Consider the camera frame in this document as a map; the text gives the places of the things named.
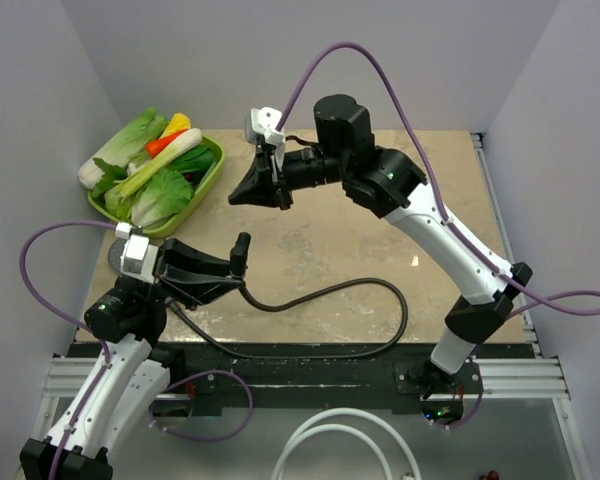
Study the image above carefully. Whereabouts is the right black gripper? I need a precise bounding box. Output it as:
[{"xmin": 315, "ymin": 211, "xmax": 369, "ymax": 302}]
[{"xmin": 230, "ymin": 142, "xmax": 351, "ymax": 211}]

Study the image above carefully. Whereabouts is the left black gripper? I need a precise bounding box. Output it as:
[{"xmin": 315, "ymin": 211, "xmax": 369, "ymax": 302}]
[{"xmin": 115, "ymin": 235, "xmax": 247, "ymax": 309}]

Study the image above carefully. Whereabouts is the black angle valve fitting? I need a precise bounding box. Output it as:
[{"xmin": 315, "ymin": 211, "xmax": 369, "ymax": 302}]
[{"xmin": 229, "ymin": 232, "xmax": 251, "ymax": 278}]

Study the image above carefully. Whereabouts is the grey shower head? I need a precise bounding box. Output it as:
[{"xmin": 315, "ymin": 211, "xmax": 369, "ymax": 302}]
[{"xmin": 106, "ymin": 238, "xmax": 126, "ymax": 275}]

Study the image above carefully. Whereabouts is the black shower hose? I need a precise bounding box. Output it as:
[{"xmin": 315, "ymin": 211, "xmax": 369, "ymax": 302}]
[{"xmin": 164, "ymin": 279, "xmax": 411, "ymax": 360}]

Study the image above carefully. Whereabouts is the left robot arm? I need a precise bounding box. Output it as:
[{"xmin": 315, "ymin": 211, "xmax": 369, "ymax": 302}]
[{"xmin": 20, "ymin": 230, "xmax": 251, "ymax": 479}]

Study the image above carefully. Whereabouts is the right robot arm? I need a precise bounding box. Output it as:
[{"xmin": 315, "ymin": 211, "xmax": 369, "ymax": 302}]
[{"xmin": 229, "ymin": 94, "xmax": 533, "ymax": 393}]

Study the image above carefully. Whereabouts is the green plastic tray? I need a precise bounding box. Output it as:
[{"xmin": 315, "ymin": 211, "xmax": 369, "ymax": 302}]
[{"xmin": 87, "ymin": 136, "xmax": 225, "ymax": 238}]

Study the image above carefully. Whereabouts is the dark green vegetable toy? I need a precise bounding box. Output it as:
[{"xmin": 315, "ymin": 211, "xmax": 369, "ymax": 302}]
[{"xmin": 167, "ymin": 145, "xmax": 215, "ymax": 175}]

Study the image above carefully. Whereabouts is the green lettuce toy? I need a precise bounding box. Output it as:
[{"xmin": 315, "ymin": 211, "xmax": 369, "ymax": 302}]
[{"xmin": 104, "ymin": 168, "xmax": 194, "ymax": 228}]

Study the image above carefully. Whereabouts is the white leek toy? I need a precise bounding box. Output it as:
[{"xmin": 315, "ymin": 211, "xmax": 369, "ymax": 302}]
[{"xmin": 113, "ymin": 128, "xmax": 203, "ymax": 198}]

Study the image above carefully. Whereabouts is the yellow pepper toy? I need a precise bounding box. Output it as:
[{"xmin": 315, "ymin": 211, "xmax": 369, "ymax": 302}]
[{"xmin": 160, "ymin": 113, "xmax": 191, "ymax": 139}]

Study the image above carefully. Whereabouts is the orange carrot toy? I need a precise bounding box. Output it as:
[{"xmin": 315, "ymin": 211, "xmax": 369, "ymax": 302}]
[{"xmin": 145, "ymin": 130, "xmax": 184, "ymax": 158}]

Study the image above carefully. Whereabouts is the napa cabbage toy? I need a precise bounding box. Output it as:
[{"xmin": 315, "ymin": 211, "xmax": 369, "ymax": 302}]
[{"xmin": 78, "ymin": 108, "xmax": 168, "ymax": 190}]

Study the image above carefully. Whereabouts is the red small object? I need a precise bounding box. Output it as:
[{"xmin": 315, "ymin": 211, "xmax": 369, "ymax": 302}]
[{"xmin": 479, "ymin": 470, "xmax": 500, "ymax": 480}]

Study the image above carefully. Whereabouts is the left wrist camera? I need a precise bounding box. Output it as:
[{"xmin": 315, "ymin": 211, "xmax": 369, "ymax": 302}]
[{"xmin": 114, "ymin": 222, "xmax": 159, "ymax": 284}]

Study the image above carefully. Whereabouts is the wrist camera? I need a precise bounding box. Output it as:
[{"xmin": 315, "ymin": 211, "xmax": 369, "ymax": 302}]
[
  {"xmin": 114, "ymin": 222, "xmax": 159, "ymax": 284},
  {"xmin": 244, "ymin": 107, "xmax": 286, "ymax": 171}
]

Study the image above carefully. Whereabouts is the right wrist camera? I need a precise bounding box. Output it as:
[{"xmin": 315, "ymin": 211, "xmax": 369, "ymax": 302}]
[{"xmin": 244, "ymin": 107, "xmax": 286, "ymax": 171}]

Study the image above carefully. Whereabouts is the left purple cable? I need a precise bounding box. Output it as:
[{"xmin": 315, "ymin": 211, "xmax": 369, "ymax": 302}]
[{"xmin": 18, "ymin": 220, "xmax": 255, "ymax": 480}]

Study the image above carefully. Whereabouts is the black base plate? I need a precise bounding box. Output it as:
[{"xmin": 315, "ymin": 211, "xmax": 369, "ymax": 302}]
[{"xmin": 69, "ymin": 342, "xmax": 536, "ymax": 417}]

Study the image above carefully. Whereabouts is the white hose loop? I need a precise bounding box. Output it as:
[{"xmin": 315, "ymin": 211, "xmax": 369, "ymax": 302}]
[{"xmin": 270, "ymin": 408, "xmax": 422, "ymax": 480}]

